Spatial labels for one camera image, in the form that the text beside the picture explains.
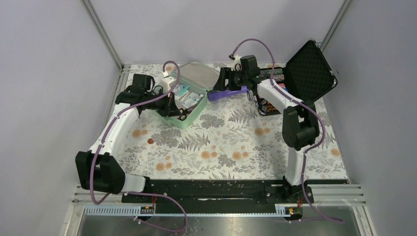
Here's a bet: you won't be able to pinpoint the blue white wipes packet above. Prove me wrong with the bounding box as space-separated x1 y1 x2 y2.
172 84 189 96

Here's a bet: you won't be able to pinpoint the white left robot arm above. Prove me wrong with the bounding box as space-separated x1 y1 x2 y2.
75 72 179 202

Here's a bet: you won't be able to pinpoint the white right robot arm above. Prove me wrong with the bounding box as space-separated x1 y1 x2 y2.
213 55 320 203

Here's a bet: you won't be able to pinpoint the mint green medicine case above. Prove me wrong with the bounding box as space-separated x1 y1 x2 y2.
157 61 219 129

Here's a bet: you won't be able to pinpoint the floral table mat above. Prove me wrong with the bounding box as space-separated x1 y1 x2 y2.
102 62 349 180

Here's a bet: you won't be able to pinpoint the black poker chip case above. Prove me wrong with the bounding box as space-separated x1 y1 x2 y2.
260 39 338 102

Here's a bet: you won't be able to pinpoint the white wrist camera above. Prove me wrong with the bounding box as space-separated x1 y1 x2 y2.
160 71 176 93
229 54 242 71

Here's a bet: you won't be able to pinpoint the purple cylindrical tube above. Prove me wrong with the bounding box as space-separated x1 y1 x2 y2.
208 87 248 101

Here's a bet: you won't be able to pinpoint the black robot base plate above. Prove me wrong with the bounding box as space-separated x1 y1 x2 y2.
121 179 315 215

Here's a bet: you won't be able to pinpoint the black scissors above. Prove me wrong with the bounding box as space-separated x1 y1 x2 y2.
177 104 198 121

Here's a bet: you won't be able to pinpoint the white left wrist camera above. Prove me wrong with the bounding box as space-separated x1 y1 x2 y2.
160 71 176 93

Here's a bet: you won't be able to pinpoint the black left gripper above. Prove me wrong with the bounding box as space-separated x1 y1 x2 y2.
145 88 181 118

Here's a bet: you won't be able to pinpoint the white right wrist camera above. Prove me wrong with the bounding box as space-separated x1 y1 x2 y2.
229 54 242 71

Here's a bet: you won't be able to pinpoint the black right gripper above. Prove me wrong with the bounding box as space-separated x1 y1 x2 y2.
213 67 248 91

